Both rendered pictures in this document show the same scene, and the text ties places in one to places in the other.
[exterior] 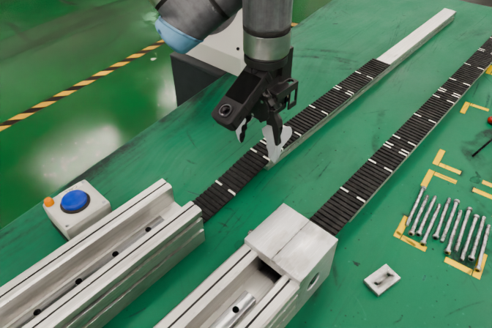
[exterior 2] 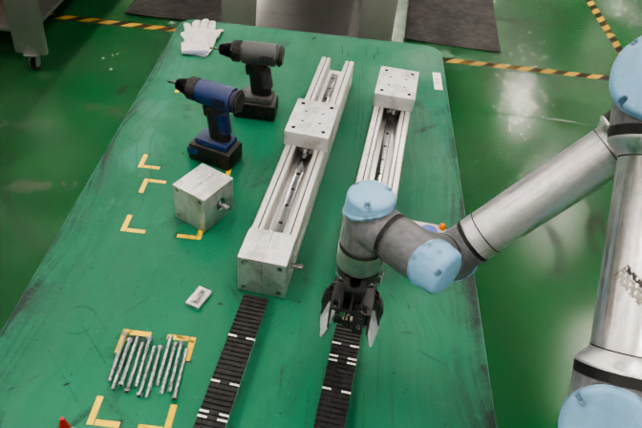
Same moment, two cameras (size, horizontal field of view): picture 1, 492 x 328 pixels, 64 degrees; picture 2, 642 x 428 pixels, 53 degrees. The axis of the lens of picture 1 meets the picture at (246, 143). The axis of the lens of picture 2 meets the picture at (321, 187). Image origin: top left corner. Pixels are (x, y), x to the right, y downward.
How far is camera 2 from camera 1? 1.34 m
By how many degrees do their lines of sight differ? 93
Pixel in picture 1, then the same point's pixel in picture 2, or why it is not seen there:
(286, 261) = (263, 233)
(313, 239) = (253, 250)
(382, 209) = (210, 358)
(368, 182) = (230, 357)
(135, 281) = not seen: hidden behind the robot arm
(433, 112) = not seen: outside the picture
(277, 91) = (337, 285)
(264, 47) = not seen: hidden behind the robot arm
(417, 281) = (172, 309)
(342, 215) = (243, 313)
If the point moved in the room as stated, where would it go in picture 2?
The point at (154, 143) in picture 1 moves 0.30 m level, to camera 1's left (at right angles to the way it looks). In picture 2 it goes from (459, 337) to (562, 285)
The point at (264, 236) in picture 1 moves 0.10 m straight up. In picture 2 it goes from (285, 241) to (288, 203)
